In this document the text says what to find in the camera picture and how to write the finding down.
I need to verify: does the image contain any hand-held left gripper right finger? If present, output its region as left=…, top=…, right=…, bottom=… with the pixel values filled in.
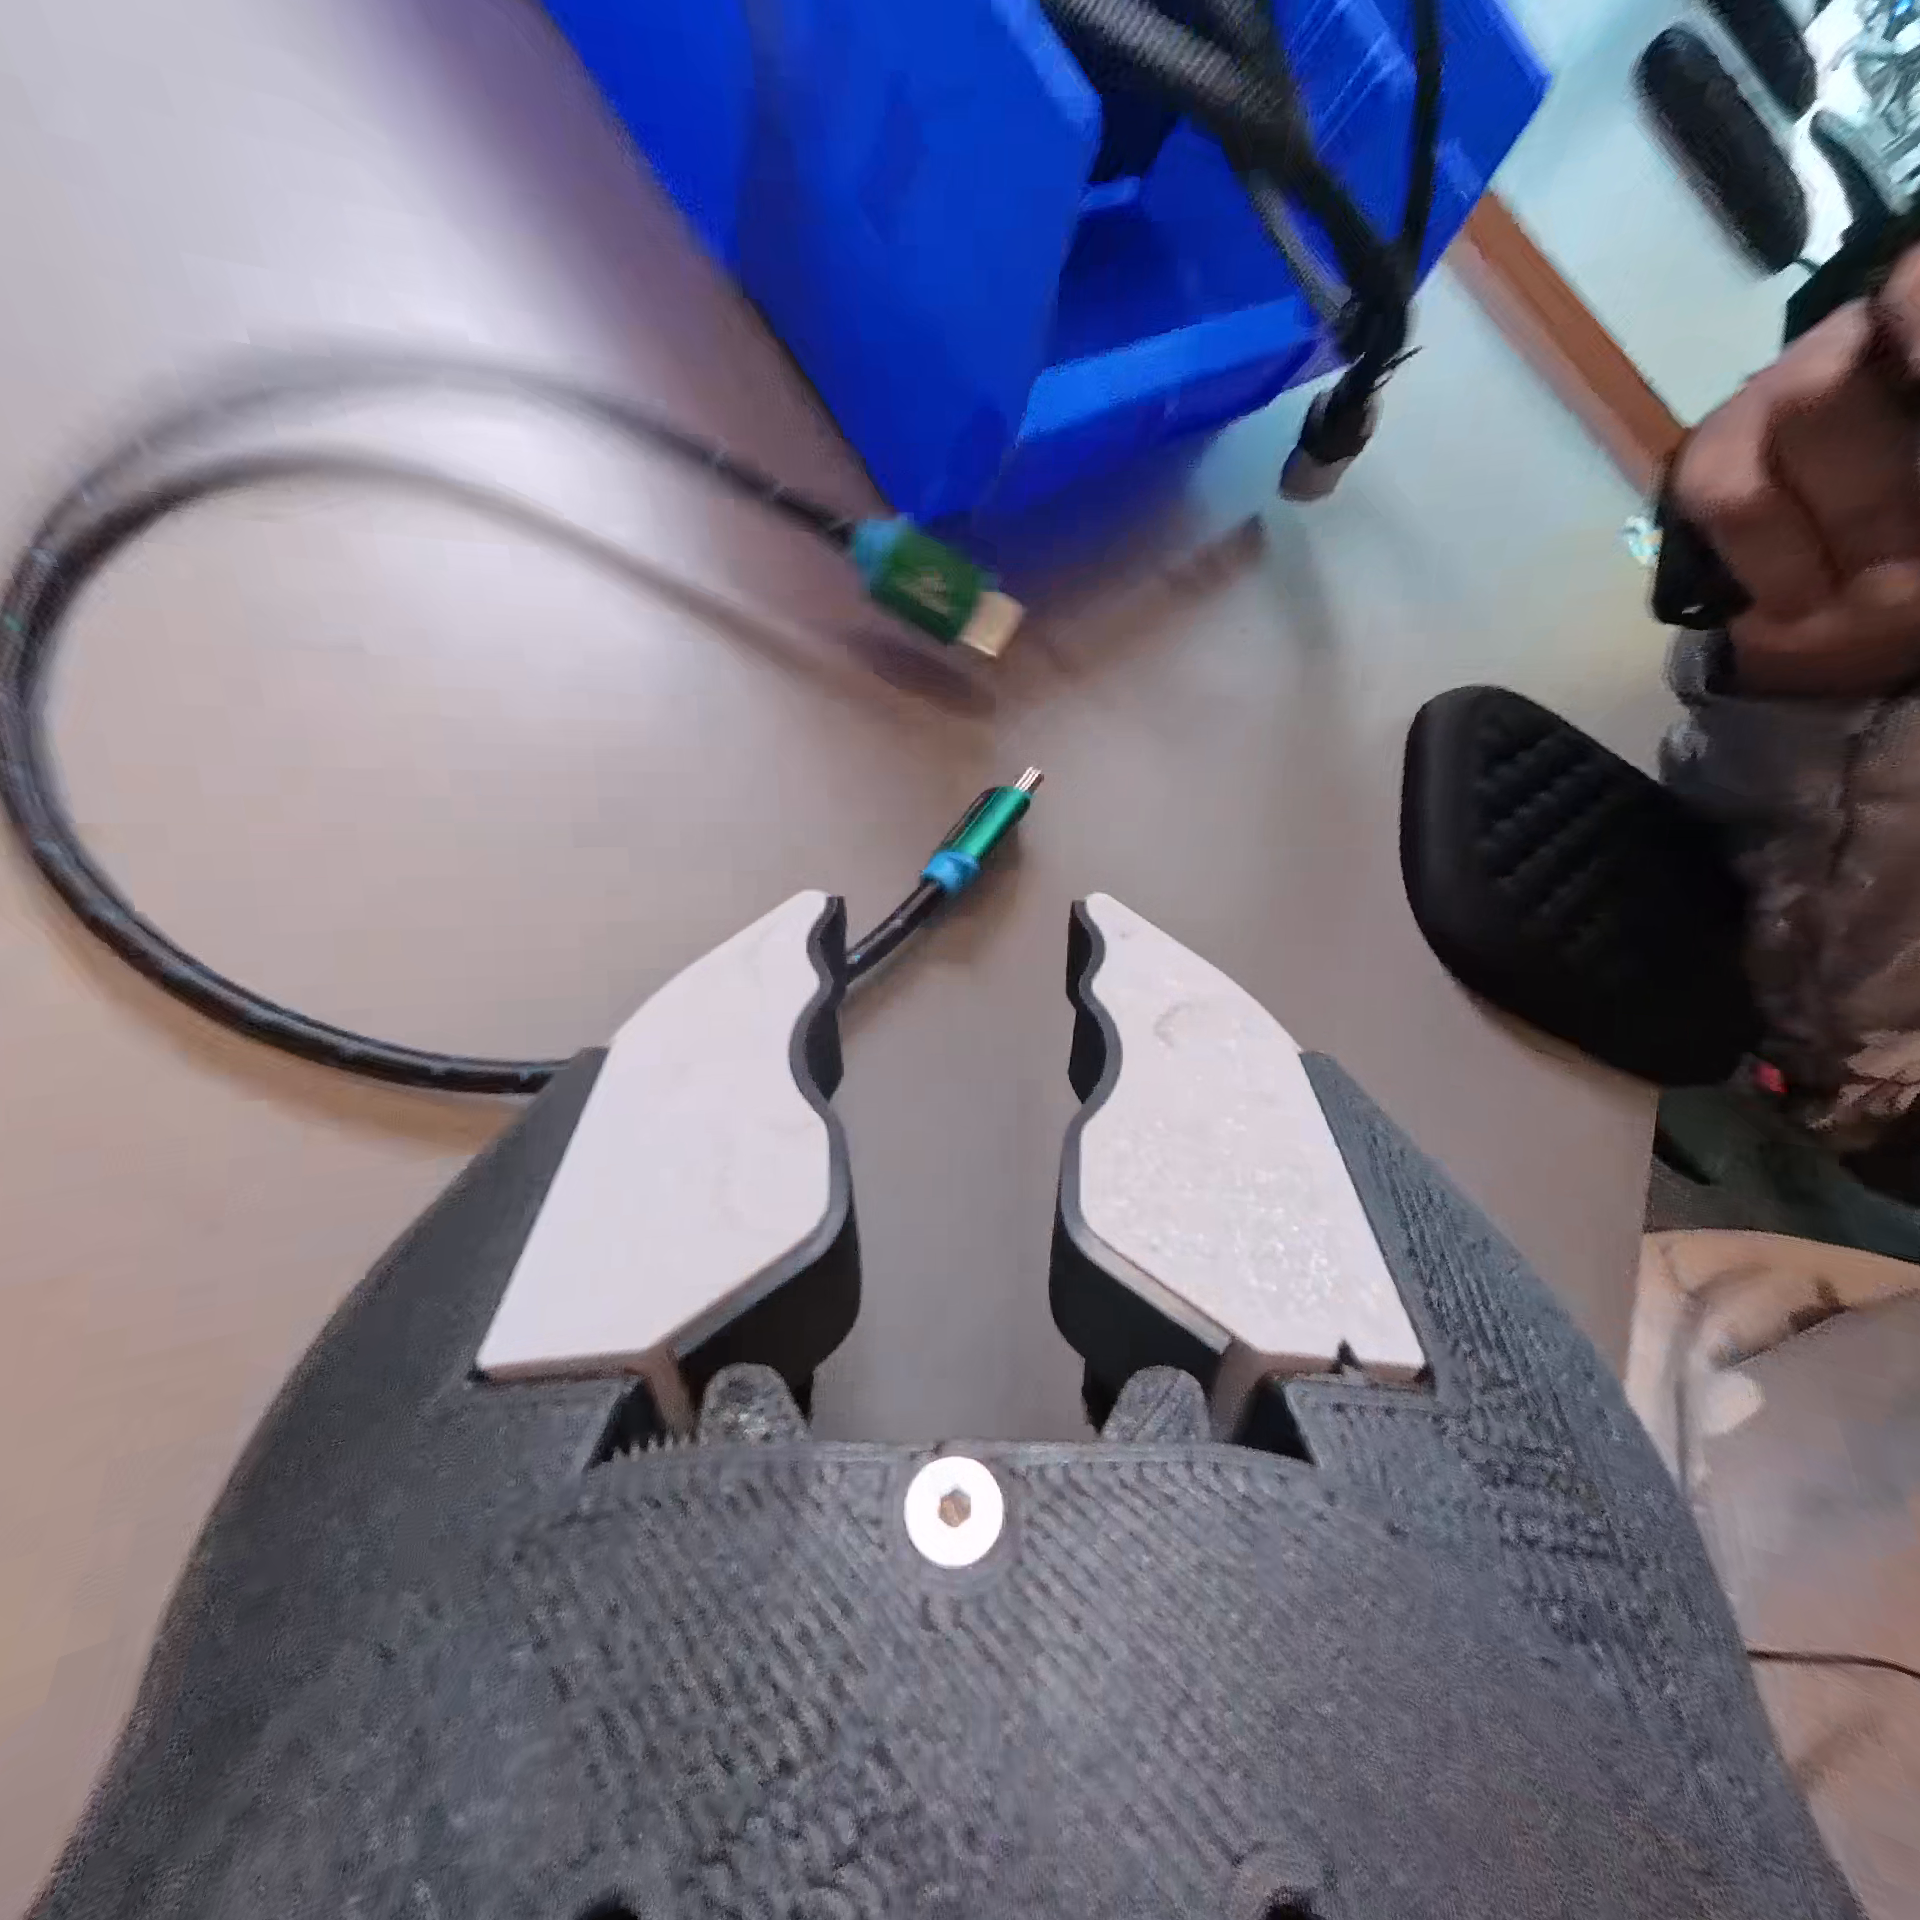
left=1051, top=891, right=1431, bottom=1439

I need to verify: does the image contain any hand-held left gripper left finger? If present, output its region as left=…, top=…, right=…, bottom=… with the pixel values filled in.
left=474, top=887, right=861, bottom=1439

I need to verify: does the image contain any thick black braided cable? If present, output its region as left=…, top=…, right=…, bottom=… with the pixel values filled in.
left=1041, top=0, right=1451, bottom=503

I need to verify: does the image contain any braided hdmi cable green plug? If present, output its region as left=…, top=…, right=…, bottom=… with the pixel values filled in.
left=0, top=353, right=1051, bottom=1096

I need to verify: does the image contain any blue plastic bin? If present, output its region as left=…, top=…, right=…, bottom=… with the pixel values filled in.
left=539, top=0, right=1554, bottom=526

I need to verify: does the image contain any person's right forearm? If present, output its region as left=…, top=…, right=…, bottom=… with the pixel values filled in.
left=1654, top=631, right=1920, bottom=1156

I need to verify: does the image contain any person's right hand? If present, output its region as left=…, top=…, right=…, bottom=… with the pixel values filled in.
left=1648, top=239, right=1920, bottom=700

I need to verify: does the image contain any black chair armrest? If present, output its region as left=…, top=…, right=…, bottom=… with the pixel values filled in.
left=1400, top=686, right=1774, bottom=1089

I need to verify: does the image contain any black armrest pad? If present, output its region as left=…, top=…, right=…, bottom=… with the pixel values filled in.
left=1635, top=25, right=1814, bottom=279
left=1701, top=0, right=1824, bottom=114

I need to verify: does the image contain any person's grey hoodie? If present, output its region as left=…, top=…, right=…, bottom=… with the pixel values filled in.
left=1625, top=1231, right=1920, bottom=1920

